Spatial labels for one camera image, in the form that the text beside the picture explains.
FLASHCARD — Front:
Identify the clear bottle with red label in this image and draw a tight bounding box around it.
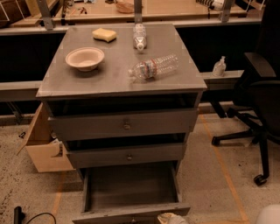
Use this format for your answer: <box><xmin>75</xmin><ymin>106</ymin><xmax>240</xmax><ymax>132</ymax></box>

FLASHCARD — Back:
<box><xmin>128</xmin><ymin>53</ymin><xmax>179</xmax><ymax>81</ymax></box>

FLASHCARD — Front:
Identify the black office chair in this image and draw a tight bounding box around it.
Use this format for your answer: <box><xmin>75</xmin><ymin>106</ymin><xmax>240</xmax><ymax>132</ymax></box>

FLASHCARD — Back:
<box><xmin>212</xmin><ymin>0</ymin><xmax>280</xmax><ymax>186</ymax></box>

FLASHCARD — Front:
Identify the grey middle drawer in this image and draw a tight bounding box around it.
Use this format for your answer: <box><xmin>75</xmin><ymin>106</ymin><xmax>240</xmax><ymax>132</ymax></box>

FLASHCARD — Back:
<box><xmin>66</xmin><ymin>143</ymin><xmax>186</xmax><ymax>168</ymax></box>

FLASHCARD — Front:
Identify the black cable with plug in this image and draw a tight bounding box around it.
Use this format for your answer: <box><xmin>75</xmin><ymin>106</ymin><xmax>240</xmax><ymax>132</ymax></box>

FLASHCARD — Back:
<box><xmin>13</xmin><ymin>206</ymin><xmax>58</xmax><ymax>224</ymax></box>

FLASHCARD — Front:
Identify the clear sanitizer pump bottle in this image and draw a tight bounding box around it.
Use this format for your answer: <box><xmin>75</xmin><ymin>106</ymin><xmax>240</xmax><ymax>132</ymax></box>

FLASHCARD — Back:
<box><xmin>213</xmin><ymin>56</ymin><xmax>227</xmax><ymax>77</ymax></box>

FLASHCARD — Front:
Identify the open cardboard box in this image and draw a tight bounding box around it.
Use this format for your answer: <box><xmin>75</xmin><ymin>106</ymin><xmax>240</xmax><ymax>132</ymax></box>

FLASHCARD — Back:
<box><xmin>17</xmin><ymin>104</ymin><xmax>74</xmax><ymax>172</ymax></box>

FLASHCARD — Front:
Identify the grey wooden drawer cabinet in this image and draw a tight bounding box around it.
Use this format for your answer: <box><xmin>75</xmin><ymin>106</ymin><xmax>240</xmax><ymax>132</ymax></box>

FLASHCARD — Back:
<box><xmin>36</xmin><ymin>23</ymin><xmax>208</xmax><ymax>176</ymax></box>

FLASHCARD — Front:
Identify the beige paper bowl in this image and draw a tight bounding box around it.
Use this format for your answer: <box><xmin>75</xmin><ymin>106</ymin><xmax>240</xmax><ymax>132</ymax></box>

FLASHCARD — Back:
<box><xmin>66</xmin><ymin>47</ymin><xmax>105</xmax><ymax>72</ymax></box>

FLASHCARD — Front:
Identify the long wooden workbench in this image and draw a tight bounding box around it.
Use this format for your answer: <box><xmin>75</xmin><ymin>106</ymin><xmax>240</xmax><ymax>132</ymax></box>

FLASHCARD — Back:
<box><xmin>0</xmin><ymin>0</ymin><xmax>265</xmax><ymax>36</ymax></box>

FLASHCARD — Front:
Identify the grey drawer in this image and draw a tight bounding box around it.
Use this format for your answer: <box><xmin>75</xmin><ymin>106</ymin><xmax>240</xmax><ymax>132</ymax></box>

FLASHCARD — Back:
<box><xmin>73</xmin><ymin>162</ymin><xmax>190</xmax><ymax>224</ymax></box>
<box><xmin>66</xmin><ymin>143</ymin><xmax>186</xmax><ymax>168</ymax></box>
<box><xmin>49</xmin><ymin>108</ymin><xmax>198</xmax><ymax>141</ymax></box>

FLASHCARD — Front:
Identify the grey bottom drawer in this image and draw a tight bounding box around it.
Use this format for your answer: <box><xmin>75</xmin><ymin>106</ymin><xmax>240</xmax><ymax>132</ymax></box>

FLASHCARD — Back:
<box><xmin>73</xmin><ymin>162</ymin><xmax>190</xmax><ymax>224</ymax></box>

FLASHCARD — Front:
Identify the yellow sponge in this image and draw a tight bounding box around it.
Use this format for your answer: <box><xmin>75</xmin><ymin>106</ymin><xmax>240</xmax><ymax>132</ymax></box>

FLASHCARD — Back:
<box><xmin>92</xmin><ymin>28</ymin><xmax>117</xmax><ymax>42</ymax></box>

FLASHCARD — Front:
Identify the upright-lying clear water bottle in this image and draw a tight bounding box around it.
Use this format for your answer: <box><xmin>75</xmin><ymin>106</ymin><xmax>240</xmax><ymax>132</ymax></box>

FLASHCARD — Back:
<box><xmin>133</xmin><ymin>24</ymin><xmax>147</xmax><ymax>52</ymax></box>

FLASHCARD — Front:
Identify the grey top drawer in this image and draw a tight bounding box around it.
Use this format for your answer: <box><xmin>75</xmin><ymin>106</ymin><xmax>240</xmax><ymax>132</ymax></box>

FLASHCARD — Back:
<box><xmin>49</xmin><ymin>108</ymin><xmax>198</xmax><ymax>141</ymax></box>

